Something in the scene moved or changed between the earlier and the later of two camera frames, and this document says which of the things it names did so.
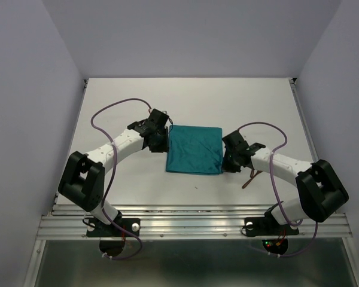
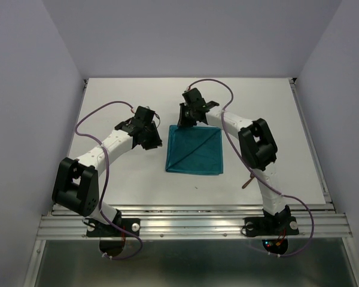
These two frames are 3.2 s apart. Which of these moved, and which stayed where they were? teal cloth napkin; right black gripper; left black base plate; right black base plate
Moved: right black gripper
Stayed: left black base plate; right black base plate; teal cloth napkin
